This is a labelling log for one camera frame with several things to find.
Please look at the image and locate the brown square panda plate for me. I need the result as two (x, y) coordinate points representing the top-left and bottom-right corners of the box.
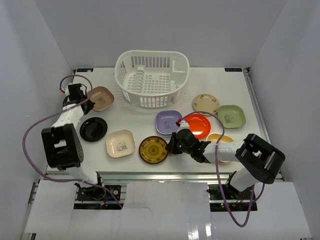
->
(87, 86), (115, 112)

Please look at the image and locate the yellow round patterned plate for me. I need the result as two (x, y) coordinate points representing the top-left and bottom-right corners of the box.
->
(138, 136), (169, 165)

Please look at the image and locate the purple square panda plate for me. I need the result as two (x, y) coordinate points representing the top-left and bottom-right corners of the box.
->
(155, 110), (182, 135)

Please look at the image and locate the cream square panda plate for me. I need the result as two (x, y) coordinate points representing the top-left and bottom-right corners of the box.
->
(105, 129), (136, 159)

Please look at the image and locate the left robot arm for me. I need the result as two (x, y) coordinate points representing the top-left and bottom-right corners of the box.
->
(41, 99), (106, 200)

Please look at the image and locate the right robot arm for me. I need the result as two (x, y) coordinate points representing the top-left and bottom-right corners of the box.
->
(165, 129), (286, 200)

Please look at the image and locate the white plastic bin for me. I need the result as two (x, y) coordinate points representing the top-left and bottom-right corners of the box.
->
(114, 50), (190, 109)

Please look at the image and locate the orange round plate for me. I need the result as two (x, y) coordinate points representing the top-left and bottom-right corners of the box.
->
(185, 113), (211, 139)

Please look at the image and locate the black round plate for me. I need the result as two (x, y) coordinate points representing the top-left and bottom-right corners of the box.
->
(79, 117), (108, 143)

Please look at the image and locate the yellow square panda plate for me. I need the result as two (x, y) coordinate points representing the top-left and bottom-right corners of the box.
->
(205, 132), (235, 163)

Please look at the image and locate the beige round floral plate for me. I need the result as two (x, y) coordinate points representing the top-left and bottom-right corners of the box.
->
(192, 93), (220, 116)

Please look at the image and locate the green square panda plate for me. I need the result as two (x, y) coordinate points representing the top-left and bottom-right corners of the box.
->
(217, 105), (247, 129)

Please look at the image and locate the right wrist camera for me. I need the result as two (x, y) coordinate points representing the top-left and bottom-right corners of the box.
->
(176, 120), (190, 132)

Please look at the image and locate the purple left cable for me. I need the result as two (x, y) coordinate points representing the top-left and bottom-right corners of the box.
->
(22, 74), (123, 210)

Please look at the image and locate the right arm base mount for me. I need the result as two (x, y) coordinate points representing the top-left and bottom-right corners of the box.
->
(206, 183), (258, 212)

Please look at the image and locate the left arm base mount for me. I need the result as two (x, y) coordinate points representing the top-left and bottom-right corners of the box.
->
(75, 183), (122, 202)

